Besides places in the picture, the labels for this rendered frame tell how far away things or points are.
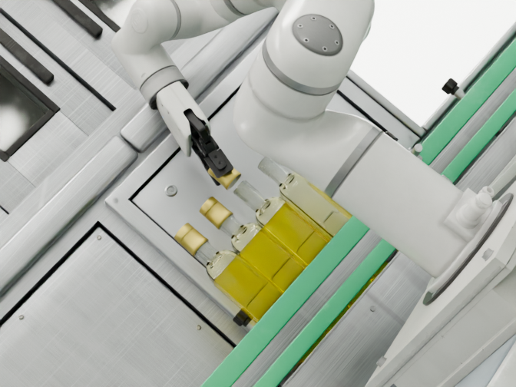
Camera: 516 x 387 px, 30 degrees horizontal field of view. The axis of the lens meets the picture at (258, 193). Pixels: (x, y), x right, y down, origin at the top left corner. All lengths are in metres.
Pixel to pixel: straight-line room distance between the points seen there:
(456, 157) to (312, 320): 0.39
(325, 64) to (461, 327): 0.30
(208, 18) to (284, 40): 0.63
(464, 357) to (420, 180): 0.20
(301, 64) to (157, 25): 0.59
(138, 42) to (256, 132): 0.56
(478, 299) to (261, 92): 0.32
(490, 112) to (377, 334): 0.46
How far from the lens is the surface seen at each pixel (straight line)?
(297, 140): 1.06
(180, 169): 1.70
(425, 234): 1.04
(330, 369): 1.36
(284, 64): 1.00
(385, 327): 1.38
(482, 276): 0.91
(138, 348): 1.67
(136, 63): 1.61
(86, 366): 1.68
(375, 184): 1.04
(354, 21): 1.06
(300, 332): 1.38
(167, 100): 1.56
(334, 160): 1.04
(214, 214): 1.53
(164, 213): 1.68
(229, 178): 1.55
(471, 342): 0.97
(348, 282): 1.40
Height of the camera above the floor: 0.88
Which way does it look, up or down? 8 degrees up
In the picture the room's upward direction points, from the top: 49 degrees counter-clockwise
